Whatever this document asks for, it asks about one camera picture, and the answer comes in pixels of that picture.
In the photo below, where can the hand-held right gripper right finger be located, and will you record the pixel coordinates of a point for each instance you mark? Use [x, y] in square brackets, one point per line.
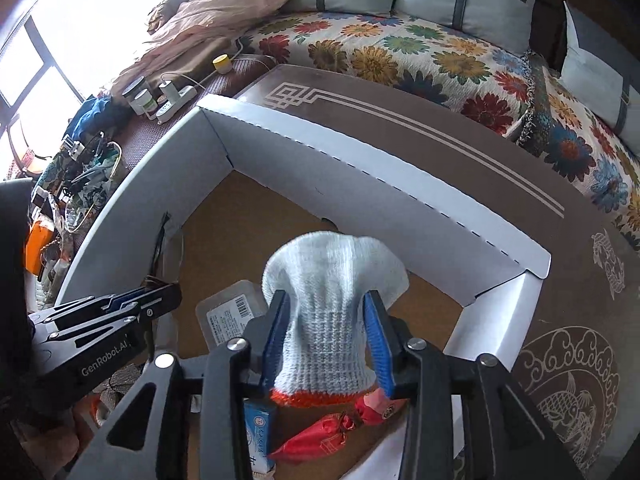
[376, 340]

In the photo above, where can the white power strip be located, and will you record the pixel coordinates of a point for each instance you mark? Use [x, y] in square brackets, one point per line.
[180, 104]

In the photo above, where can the red tube package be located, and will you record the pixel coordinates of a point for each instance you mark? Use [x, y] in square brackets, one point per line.
[310, 440]

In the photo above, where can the white cardboard box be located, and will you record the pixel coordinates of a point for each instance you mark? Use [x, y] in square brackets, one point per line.
[350, 200]

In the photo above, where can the pink blanket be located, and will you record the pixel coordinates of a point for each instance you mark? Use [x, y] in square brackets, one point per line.
[210, 15]

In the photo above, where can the pile of assorted clutter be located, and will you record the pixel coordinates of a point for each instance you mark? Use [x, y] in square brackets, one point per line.
[85, 175]

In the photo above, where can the white charger plug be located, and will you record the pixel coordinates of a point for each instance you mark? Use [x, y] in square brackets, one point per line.
[167, 89]

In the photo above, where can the blue and white carton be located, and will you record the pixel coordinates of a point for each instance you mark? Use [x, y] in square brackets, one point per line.
[260, 430]

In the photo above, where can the blue cloth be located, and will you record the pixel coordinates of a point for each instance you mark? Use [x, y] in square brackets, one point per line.
[97, 115]

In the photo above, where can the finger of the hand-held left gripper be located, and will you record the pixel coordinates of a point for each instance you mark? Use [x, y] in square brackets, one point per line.
[100, 329]
[150, 297]

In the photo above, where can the small yellow-lid jar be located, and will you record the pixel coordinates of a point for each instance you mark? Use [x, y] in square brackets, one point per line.
[222, 65]

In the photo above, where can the orange object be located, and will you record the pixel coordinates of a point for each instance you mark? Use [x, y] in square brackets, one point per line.
[40, 245]

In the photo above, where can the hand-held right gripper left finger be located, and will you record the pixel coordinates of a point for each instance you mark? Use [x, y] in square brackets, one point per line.
[275, 340]

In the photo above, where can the white jar dark lid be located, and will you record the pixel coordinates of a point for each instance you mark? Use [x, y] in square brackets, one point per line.
[134, 95]
[147, 104]

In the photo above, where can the window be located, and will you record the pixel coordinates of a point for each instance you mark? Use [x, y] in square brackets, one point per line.
[100, 10]

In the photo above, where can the clear plastic case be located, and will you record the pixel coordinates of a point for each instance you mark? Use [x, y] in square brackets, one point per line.
[225, 315]

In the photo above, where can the white knit glove orange cuff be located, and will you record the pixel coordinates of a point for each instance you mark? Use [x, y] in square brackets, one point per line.
[330, 300]
[102, 410]

